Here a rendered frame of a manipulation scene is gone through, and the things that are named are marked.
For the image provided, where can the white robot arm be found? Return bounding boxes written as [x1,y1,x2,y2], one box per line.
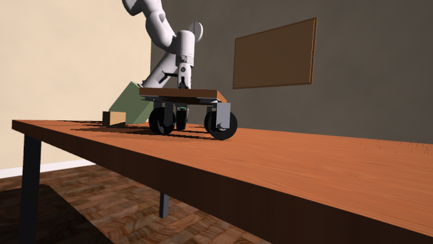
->
[122,0,194,88]

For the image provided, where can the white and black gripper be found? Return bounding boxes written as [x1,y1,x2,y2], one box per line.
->
[176,63,193,89]

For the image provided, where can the wooden dolly with black caster wheels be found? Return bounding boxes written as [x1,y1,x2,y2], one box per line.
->
[139,87,238,140]

